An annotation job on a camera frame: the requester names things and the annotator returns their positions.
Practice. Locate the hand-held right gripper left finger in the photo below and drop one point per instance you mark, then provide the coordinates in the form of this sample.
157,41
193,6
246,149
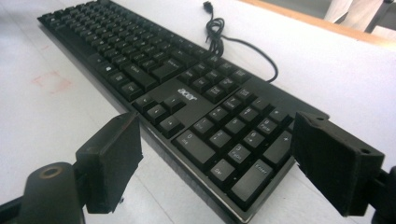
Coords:
109,161

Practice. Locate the black computer keyboard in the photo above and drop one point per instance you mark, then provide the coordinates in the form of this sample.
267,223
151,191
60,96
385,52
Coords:
186,102

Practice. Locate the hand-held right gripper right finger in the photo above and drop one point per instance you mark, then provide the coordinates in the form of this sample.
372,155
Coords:
336,165

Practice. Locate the white desk frame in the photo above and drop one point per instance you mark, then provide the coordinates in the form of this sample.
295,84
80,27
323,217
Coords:
355,12

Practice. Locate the white table cover board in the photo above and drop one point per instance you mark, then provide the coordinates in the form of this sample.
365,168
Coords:
311,62

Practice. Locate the wooden table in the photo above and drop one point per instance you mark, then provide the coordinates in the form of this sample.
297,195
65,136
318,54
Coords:
342,29

